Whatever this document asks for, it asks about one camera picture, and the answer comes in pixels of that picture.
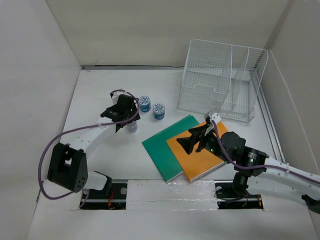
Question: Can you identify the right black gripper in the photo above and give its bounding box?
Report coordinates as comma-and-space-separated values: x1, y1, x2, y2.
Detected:
176, 122, 232, 164

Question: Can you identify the orange clip folder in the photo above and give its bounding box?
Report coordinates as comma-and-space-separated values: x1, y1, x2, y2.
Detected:
166, 130, 225, 182

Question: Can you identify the green clip folder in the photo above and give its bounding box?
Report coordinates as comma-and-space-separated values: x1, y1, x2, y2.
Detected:
142, 115, 199, 183

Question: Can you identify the blue jar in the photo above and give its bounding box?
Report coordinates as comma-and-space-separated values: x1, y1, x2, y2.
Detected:
139, 95, 151, 113
152, 103, 165, 120

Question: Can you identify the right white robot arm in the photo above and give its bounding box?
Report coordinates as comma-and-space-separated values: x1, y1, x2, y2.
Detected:
176, 124, 320, 214

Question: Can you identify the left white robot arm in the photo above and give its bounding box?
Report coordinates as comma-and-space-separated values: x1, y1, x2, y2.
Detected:
47, 92, 140, 199

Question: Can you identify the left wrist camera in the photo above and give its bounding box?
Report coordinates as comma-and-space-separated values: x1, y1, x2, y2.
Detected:
110, 89, 127, 105

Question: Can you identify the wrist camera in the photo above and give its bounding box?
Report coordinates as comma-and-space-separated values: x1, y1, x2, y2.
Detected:
204, 110, 222, 125
110, 89, 127, 105

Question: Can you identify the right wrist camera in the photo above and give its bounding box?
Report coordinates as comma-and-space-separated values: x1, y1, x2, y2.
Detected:
204, 110, 222, 125

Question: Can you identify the white wire desk organizer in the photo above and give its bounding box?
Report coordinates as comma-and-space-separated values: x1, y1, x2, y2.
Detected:
178, 39, 269, 124

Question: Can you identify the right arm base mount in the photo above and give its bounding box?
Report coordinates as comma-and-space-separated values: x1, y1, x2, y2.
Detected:
214, 180, 264, 210

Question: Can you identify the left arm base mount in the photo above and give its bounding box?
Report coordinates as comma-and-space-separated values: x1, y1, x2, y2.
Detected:
79, 180, 128, 210

